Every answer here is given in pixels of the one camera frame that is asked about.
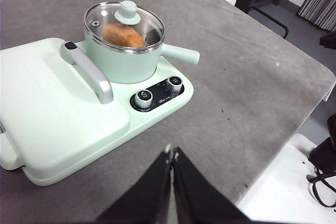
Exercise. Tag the silver control knob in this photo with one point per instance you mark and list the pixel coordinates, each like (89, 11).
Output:
(143, 97)
(173, 83)

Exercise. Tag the grey pleated curtain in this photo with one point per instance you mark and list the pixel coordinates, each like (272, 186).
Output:
(320, 1)

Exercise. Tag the black equipment piece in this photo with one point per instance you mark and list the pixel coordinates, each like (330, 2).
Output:
(329, 40)

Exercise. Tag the glass lid with green knob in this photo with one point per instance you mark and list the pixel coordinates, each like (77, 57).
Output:
(128, 14)

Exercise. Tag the brown potato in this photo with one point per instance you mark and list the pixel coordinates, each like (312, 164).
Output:
(123, 36)

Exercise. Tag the mint green breakfast machine base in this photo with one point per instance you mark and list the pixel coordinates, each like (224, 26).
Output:
(162, 108)

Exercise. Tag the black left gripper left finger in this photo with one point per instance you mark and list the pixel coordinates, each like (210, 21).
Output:
(147, 195)

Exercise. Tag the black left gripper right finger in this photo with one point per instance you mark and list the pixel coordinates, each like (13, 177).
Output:
(199, 197)

